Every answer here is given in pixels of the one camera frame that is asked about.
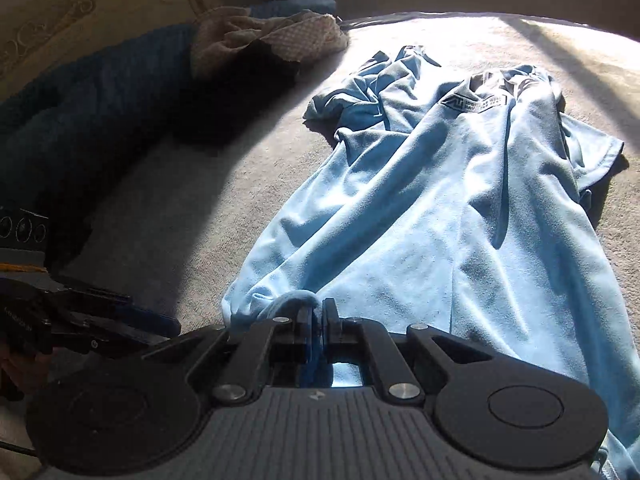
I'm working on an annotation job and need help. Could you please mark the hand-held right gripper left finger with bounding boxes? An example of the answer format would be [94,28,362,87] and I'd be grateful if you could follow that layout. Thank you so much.
[142,305,318,405]

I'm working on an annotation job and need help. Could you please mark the black cloth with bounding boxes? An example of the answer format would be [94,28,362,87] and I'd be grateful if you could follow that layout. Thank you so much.
[170,42,301,147]

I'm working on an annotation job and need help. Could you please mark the dark blue quilt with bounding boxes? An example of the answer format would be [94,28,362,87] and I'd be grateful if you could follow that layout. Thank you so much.
[0,0,337,221]

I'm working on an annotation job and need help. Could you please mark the black cable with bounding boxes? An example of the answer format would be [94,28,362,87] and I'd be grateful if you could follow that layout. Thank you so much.
[0,437,37,457]

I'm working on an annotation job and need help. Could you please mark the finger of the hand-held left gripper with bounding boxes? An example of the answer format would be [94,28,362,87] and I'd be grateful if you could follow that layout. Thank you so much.
[50,305,182,358]
[52,274,136,312]

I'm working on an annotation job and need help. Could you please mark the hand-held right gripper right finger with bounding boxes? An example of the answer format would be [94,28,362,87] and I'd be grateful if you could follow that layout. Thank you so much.
[320,299,495,406]

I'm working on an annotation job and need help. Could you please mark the beige checkered blanket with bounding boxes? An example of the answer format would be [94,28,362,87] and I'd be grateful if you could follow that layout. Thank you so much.
[192,7,350,81]

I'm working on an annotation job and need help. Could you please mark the carved cream headboard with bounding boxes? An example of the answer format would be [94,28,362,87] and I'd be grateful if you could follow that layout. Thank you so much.
[0,0,281,111]

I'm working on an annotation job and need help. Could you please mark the light blue t-shirt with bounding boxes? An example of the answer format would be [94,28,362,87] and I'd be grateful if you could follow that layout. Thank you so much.
[220,45,640,480]

